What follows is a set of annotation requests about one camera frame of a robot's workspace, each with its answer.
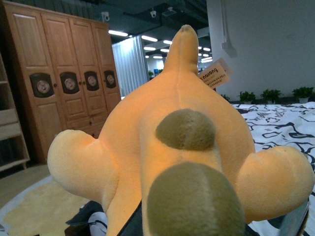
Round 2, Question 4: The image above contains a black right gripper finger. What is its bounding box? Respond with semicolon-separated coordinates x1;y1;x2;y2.
279;201;309;236

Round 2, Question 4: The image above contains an orange plush dinosaur toy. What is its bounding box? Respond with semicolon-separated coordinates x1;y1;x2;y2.
47;25;315;236

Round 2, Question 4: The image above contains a black and white patterned bedsheet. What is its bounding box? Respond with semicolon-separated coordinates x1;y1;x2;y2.
232;102;315;236

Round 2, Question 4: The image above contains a small potted plant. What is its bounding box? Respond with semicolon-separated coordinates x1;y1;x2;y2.
260;89;282;104
292;87;314;104
239;91;256;104

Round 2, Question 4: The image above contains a white curtain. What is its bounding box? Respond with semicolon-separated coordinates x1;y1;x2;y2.
112;35;148;97

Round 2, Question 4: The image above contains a yellow and grey rug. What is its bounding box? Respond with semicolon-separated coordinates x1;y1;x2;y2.
0;176;88;236

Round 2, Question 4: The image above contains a wooden wardrobe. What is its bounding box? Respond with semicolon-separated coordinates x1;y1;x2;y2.
0;0;121;163

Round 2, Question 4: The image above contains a light wooden shelf unit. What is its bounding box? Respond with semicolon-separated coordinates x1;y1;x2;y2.
0;59;30;171

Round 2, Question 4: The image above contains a white wall junction box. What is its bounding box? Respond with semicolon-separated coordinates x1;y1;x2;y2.
221;42;237;58

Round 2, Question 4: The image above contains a white security camera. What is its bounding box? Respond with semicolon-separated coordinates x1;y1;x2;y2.
150;9;157;18

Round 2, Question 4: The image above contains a white dome camera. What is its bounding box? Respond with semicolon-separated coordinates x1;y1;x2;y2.
101;11;110;22

